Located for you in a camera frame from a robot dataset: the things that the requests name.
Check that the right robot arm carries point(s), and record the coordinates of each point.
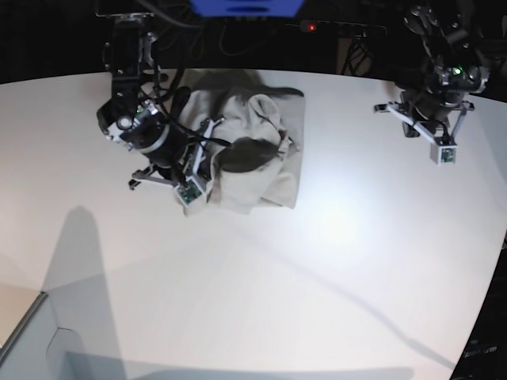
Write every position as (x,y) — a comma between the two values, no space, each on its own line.
(142,116)

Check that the light grey t-shirt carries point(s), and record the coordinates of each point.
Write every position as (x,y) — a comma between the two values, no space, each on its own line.
(264,125)

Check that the grey tray corner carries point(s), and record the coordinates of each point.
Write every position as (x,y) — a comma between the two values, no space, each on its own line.
(22,325)

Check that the blue plastic mount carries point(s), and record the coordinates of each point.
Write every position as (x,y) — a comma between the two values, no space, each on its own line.
(247,8)

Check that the black power strip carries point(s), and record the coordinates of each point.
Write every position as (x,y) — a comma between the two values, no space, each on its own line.
(343,29)

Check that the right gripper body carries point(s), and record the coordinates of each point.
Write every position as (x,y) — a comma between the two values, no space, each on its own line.
(175,158)

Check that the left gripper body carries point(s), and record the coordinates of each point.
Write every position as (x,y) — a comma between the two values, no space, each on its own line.
(439,131)

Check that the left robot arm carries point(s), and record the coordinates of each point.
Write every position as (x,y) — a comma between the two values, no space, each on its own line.
(435,107)

